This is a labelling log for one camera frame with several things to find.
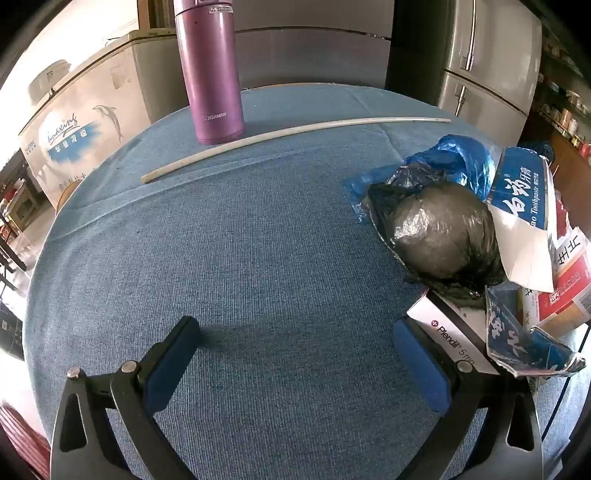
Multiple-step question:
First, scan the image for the white medicine box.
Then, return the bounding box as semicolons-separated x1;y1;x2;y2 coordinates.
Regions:
406;288;502;377

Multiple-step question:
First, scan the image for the silver refrigerator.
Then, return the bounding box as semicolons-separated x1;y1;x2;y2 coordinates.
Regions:
436;0;543;134

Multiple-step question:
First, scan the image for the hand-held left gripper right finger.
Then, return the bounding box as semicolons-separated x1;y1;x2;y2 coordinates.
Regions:
392;318;543;480

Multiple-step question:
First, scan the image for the red white cardboard box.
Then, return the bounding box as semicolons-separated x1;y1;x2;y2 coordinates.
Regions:
522;198;591;324

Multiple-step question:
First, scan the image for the shelf with goods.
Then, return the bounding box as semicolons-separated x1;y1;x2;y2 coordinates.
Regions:
531;0;591;162

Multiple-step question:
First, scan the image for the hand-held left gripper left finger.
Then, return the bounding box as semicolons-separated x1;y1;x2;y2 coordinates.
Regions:
50;316;201;480

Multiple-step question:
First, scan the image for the red plastic waste basket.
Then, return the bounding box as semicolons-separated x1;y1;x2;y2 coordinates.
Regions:
0;401;51;480

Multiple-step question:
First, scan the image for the blue white toothpaste box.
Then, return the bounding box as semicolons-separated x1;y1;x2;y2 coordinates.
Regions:
482;147;561;294

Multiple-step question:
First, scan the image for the long white stick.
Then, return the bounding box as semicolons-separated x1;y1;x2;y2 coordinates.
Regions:
141;117;452;184

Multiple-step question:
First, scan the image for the purple thermos bottle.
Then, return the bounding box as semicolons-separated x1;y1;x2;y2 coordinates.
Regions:
173;0;245;146

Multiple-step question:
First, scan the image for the blue plastic bag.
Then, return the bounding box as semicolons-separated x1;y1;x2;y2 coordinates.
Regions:
344;134;499;224

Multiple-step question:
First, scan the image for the black plastic bag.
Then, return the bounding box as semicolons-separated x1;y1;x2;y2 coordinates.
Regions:
362;166;506;301

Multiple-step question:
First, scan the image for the white chest freezer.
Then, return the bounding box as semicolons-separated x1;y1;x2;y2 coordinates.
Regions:
18;30;185;217

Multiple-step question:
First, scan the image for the blue foil carton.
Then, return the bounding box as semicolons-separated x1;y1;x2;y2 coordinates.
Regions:
485;281;587;379

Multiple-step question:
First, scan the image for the wooden table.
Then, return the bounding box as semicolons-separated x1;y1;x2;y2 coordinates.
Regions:
7;178;47;228

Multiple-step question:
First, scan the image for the round blue-covered table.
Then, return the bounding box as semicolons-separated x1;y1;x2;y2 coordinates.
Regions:
25;83;583;480

